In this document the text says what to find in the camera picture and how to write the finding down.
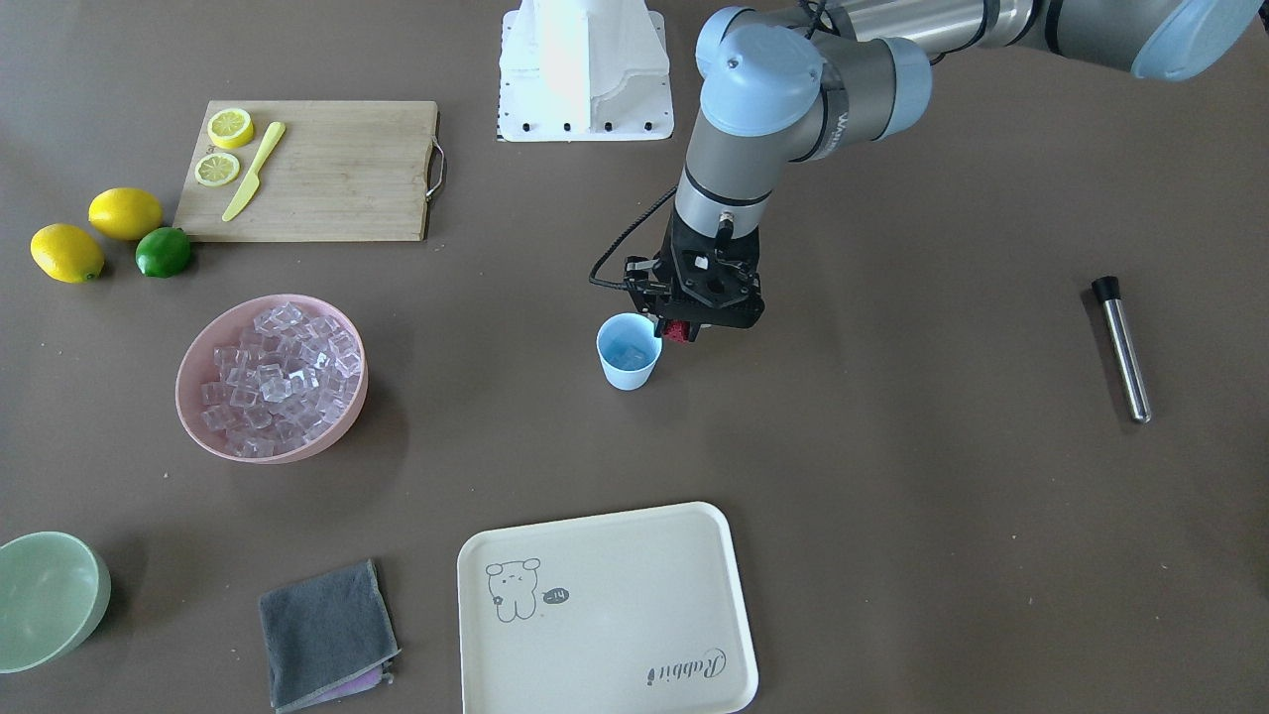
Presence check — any lemon half far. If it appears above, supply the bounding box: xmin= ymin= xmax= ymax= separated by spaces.
xmin=192 ymin=151 xmax=241 ymax=188

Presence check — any yellow plastic knife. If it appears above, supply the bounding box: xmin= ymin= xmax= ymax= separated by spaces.
xmin=221 ymin=120 xmax=287 ymax=222

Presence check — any lemon half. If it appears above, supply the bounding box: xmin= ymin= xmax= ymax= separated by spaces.
xmin=192 ymin=151 xmax=241 ymax=188
xmin=206 ymin=107 xmax=255 ymax=150

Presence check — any cream rabbit tray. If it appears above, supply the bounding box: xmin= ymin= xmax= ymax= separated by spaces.
xmin=456 ymin=502 xmax=758 ymax=713

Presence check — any grey folded cloth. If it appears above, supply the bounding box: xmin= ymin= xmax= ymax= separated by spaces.
xmin=258 ymin=559 xmax=400 ymax=713

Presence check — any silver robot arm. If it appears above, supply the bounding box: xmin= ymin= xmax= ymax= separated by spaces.
xmin=623 ymin=1 xmax=1264 ymax=342

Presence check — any green bowl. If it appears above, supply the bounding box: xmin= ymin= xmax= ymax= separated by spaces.
xmin=1 ymin=531 xmax=112 ymax=673

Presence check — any blue plastic cup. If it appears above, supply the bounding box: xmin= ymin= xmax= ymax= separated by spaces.
xmin=596 ymin=312 xmax=662 ymax=392

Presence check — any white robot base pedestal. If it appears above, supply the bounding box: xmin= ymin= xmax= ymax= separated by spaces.
xmin=496 ymin=1 xmax=675 ymax=142

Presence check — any lemon half near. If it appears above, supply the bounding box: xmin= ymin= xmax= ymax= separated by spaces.
xmin=206 ymin=107 xmax=255 ymax=150

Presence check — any steel muddler black tip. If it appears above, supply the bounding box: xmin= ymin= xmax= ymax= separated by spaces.
xmin=1091 ymin=275 xmax=1154 ymax=424

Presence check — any clear ice cubes pile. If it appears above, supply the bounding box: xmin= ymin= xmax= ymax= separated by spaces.
xmin=201 ymin=301 xmax=362 ymax=459

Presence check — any green lime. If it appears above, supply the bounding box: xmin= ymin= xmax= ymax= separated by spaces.
xmin=133 ymin=227 xmax=193 ymax=279

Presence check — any whole yellow lemon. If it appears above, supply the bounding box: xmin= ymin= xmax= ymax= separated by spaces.
xmin=29 ymin=223 xmax=107 ymax=284
xmin=88 ymin=186 xmax=164 ymax=241

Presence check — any red strawberry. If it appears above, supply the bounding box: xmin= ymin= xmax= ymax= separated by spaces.
xmin=660 ymin=320 xmax=692 ymax=344

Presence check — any pink bowl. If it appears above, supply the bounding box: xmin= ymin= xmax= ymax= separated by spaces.
xmin=175 ymin=294 xmax=369 ymax=465

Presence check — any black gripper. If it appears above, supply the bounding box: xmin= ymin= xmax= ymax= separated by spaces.
xmin=654 ymin=209 xmax=765 ymax=342

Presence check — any wooden cutting board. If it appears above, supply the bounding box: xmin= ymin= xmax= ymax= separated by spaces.
xmin=171 ymin=99 xmax=443 ymax=243

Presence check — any clear ice cube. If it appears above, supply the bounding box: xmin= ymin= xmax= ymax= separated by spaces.
xmin=608 ymin=342 xmax=648 ymax=372

